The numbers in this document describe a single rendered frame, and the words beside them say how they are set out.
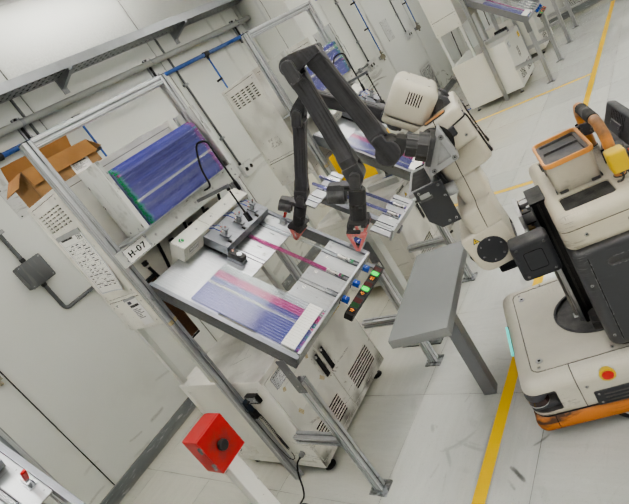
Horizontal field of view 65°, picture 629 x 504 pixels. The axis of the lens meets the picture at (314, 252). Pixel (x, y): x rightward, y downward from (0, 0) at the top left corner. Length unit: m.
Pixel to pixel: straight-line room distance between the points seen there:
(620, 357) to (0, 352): 3.09
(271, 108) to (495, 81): 3.75
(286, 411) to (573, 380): 1.15
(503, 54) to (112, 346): 5.00
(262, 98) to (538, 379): 2.20
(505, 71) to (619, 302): 4.80
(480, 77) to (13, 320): 5.30
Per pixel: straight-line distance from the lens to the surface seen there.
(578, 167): 1.77
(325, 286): 2.16
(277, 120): 3.20
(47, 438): 3.53
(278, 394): 2.25
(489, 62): 6.35
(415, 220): 3.36
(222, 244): 2.24
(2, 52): 4.04
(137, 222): 2.15
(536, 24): 7.73
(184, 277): 2.19
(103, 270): 2.36
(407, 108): 1.65
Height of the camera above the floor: 1.58
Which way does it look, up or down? 18 degrees down
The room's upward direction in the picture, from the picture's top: 34 degrees counter-clockwise
